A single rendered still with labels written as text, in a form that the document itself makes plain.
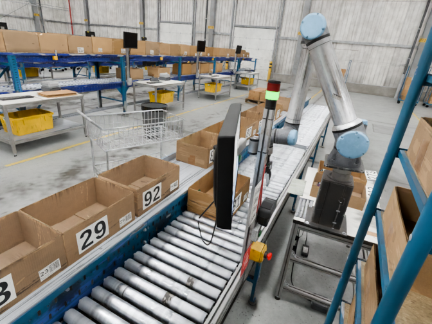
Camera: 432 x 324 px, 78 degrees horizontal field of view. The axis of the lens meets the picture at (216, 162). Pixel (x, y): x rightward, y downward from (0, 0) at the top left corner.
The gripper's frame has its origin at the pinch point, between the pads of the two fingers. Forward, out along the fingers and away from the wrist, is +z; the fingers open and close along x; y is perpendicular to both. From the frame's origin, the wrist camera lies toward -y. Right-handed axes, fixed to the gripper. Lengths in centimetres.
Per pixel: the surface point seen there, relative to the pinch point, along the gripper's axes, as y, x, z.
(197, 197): -19.7, 36.3, 7.9
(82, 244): -91, 50, 0
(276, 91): -44, -16, -62
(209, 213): -19.5, 27.3, 17.3
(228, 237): -28.9, 10.0, 24.0
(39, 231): -99, 64, -8
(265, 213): -41.3, -14.4, -5.9
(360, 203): 51, -59, 25
